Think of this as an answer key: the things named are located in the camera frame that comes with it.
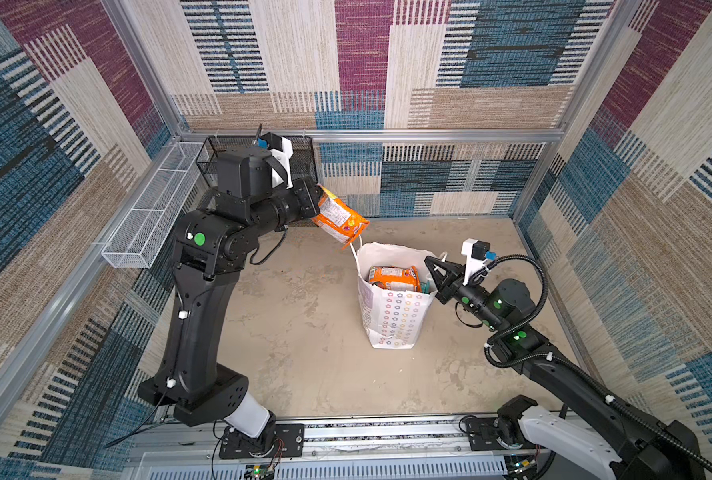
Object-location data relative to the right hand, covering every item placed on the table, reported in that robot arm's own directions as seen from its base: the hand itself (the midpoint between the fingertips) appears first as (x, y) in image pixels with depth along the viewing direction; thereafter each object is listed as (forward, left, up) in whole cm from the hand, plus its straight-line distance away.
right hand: (424, 264), depth 70 cm
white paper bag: (-6, +7, -15) cm, 18 cm away
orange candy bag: (+5, +5, -13) cm, 15 cm away
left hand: (+4, +21, +21) cm, 29 cm away
